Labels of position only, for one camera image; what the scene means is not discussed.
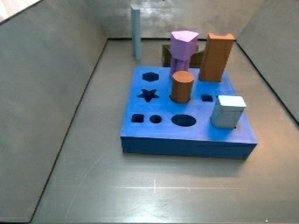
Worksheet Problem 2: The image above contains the tall light blue peg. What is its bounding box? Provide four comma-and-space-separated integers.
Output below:
130, 4, 141, 60

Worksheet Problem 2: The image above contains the blue shape sorting board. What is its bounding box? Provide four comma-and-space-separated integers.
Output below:
120, 66, 257, 159

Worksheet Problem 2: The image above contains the light blue square block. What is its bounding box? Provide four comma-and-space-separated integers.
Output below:
211, 95, 247, 129

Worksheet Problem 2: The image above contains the brown cylinder peg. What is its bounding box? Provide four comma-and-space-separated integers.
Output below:
171, 71, 193, 103

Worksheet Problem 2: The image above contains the purple pentagon peg block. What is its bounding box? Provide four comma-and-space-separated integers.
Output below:
169, 31, 199, 75

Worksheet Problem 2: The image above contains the tall brown notched block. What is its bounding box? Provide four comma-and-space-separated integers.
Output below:
199, 33, 235, 82

